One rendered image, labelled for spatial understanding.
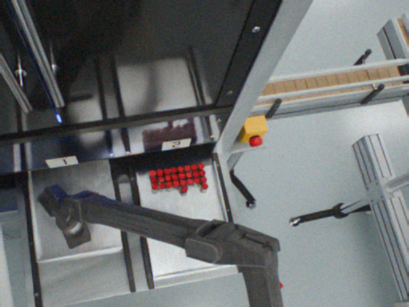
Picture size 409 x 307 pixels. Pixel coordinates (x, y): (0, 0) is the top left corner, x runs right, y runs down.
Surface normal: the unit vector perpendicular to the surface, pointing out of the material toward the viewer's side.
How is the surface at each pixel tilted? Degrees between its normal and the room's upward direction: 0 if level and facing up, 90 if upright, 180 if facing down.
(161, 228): 48
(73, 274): 0
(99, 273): 0
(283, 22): 90
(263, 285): 53
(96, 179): 0
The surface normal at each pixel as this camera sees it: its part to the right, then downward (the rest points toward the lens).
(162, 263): 0.04, -0.25
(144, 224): -0.57, 0.25
